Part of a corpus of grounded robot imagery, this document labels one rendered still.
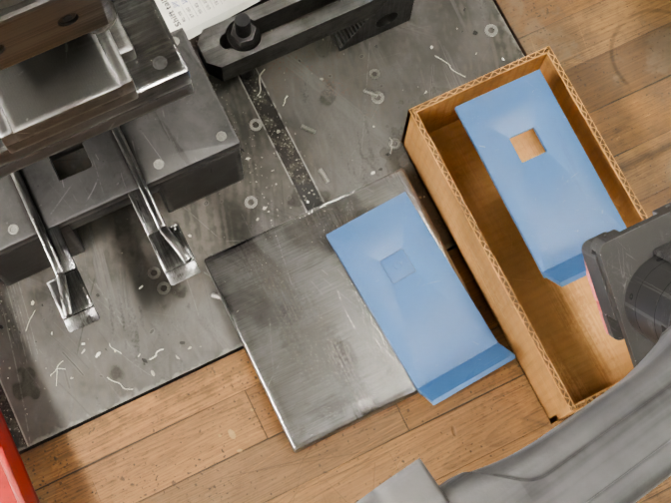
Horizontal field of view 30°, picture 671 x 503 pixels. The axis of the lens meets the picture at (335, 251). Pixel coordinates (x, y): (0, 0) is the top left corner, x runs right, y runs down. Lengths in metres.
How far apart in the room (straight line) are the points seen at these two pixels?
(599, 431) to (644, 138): 0.49
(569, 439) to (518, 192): 0.36
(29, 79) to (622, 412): 0.37
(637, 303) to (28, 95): 0.38
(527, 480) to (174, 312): 0.46
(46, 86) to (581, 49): 0.49
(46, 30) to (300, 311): 0.36
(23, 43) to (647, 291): 0.39
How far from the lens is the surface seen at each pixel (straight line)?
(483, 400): 0.96
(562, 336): 0.97
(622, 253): 0.79
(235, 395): 0.95
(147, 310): 0.97
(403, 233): 0.95
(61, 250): 0.90
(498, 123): 0.92
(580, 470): 0.57
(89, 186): 0.91
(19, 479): 0.92
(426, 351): 0.93
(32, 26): 0.65
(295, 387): 0.93
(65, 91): 0.72
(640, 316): 0.78
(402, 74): 1.02
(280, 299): 0.94
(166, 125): 0.92
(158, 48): 0.77
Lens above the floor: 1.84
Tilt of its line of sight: 75 degrees down
